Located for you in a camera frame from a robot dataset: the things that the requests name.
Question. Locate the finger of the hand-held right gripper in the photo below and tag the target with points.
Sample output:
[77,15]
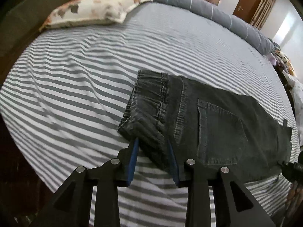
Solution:
[292,166]
[285,123]

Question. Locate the patterned beige curtain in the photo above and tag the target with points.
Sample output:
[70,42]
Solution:
[264,9]

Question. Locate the floral pillow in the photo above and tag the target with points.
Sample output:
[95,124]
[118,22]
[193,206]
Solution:
[94,9]

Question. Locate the brown wooden door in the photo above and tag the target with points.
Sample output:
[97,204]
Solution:
[248,2]

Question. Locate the grey white striped bed sheet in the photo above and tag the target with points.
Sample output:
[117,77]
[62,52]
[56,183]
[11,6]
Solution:
[82,80]

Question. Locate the dark wooden headboard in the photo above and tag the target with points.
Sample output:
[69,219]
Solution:
[28,16]

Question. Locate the grey rolled blanket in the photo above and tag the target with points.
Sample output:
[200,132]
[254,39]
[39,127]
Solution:
[201,4]

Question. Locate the floral cloth pile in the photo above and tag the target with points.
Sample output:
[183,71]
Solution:
[283,61]

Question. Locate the black denim pants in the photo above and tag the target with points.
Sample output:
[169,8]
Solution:
[224,134]

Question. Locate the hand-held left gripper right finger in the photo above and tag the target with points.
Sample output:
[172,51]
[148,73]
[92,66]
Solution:
[174,165]

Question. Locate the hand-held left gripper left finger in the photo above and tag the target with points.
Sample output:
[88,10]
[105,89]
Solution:
[132,160]

